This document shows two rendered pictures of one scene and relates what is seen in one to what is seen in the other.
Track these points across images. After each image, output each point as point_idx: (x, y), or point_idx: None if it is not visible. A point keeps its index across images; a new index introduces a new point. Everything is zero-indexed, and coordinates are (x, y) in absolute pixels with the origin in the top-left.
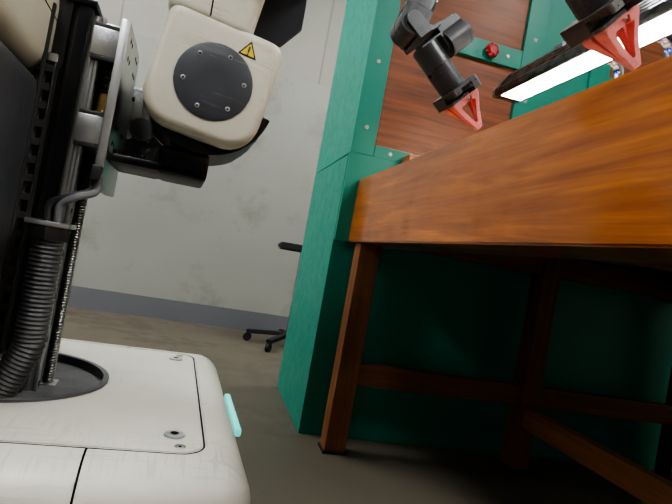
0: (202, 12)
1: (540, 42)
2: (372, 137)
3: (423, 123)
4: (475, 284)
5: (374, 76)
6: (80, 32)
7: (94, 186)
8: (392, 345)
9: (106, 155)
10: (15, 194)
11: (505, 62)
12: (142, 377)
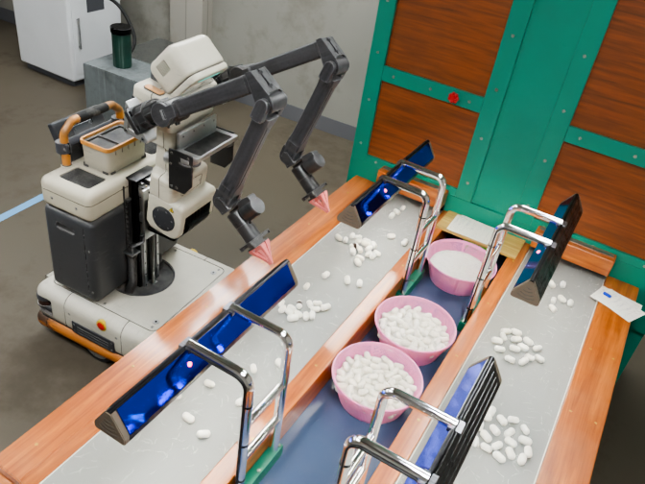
0: (156, 196)
1: (500, 91)
2: (364, 149)
3: (401, 143)
4: None
5: (366, 109)
6: (134, 190)
7: (142, 240)
8: None
9: (145, 230)
10: (125, 239)
11: (466, 106)
12: (182, 286)
